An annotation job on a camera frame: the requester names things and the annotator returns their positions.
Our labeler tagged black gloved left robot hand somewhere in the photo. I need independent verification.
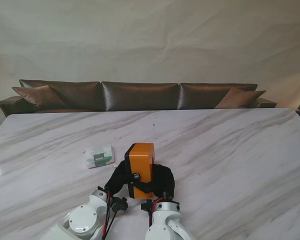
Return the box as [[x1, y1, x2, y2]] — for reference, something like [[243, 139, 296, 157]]
[[104, 159, 141, 195]]

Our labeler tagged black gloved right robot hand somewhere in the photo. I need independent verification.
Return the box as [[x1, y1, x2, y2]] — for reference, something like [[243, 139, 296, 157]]
[[132, 163, 176, 200]]

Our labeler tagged white green tissue pack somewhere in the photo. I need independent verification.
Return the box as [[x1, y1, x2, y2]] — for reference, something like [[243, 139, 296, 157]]
[[84, 143, 115, 170]]

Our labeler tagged orange plastic tissue box cover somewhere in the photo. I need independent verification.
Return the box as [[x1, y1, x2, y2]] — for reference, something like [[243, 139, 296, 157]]
[[128, 142, 156, 200]]

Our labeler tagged brown leather sofa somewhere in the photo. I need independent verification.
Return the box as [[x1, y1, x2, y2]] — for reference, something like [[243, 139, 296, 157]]
[[0, 79, 278, 118]]

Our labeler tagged brown throw pillow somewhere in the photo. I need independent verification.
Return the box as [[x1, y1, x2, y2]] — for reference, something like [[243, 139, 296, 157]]
[[11, 85, 66, 108], [214, 87, 267, 109]]

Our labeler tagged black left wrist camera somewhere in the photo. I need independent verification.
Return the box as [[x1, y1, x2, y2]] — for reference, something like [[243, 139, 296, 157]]
[[111, 196, 129, 212]]

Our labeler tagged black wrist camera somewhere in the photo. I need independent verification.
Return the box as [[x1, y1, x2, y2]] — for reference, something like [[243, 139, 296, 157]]
[[111, 196, 129, 212], [140, 199, 156, 212]]

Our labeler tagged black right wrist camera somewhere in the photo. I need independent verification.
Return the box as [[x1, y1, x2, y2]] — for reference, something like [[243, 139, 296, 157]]
[[140, 199, 156, 212]]

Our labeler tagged red black right arm cable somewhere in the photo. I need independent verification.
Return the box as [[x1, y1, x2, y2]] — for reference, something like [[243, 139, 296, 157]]
[[147, 196, 166, 227]]

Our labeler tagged red black arm cable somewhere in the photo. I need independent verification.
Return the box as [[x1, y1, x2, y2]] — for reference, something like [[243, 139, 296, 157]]
[[147, 196, 166, 227], [101, 187, 119, 237]]

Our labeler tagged red black left arm cable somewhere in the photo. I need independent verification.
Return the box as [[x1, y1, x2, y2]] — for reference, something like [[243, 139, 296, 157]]
[[101, 187, 119, 237]]

